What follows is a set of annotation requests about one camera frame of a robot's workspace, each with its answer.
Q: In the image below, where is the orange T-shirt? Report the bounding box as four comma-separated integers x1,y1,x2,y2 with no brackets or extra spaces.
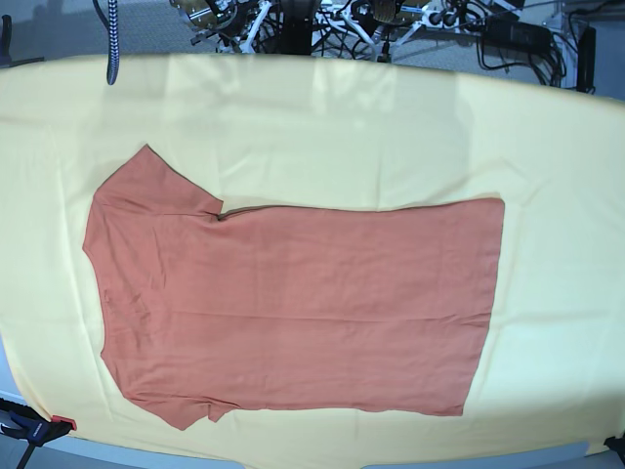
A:
83,148,505,430

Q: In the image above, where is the yellow table cloth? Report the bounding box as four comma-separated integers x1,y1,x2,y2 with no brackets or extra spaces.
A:
1,55,624,468

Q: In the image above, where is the black power adapter box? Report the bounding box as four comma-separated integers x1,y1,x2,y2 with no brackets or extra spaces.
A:
482,19,552,54

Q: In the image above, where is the black upright stand right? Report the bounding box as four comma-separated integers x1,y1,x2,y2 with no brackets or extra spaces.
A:
575,26,597,93

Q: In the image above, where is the blue black bar clamp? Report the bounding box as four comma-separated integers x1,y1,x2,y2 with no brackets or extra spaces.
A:
1,399,77,469

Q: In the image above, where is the black clamp right corner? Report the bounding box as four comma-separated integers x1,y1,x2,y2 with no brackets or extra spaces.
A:
604,436,625,465

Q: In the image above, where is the black central post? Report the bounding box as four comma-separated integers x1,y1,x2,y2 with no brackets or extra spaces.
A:
279,0,316,56

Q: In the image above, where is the braided black white cable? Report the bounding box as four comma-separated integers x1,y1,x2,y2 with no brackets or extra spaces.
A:
92,0,121,86

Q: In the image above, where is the black clamp handle top left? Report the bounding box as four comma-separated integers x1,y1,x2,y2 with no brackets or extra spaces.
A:
0,15,45,68

